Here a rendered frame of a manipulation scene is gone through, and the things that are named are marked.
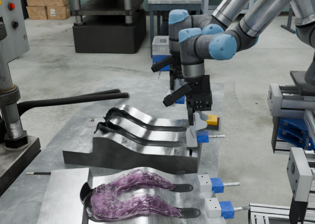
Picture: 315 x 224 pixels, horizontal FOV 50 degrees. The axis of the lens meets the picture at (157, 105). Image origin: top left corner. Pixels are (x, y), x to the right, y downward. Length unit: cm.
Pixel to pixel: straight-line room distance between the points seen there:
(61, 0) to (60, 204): 682
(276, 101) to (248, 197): 112
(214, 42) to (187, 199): 47
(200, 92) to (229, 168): 155
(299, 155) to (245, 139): 195
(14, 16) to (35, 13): 623
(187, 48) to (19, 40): 89
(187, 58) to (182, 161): 35
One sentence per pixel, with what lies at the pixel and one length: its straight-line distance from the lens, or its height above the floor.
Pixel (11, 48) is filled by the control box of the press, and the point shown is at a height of 112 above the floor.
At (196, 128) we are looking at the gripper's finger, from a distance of 116.
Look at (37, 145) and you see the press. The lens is 158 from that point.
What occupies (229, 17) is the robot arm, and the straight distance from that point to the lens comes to 123.
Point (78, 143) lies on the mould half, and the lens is 134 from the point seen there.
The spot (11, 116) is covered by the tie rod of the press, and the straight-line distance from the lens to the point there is 147.
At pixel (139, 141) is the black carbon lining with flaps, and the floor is 88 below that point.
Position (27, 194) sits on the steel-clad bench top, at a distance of 125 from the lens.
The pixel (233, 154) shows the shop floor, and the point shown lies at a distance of 279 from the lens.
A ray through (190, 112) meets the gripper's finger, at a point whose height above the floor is 104.
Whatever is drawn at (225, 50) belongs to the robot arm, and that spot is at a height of 126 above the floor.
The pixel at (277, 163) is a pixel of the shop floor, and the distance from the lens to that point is 277.
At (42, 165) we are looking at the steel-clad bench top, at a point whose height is 80.
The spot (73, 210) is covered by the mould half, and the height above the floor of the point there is 91.
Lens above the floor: 156
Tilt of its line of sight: 27 degrees down
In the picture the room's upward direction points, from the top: 1 degrees counter-clockwise
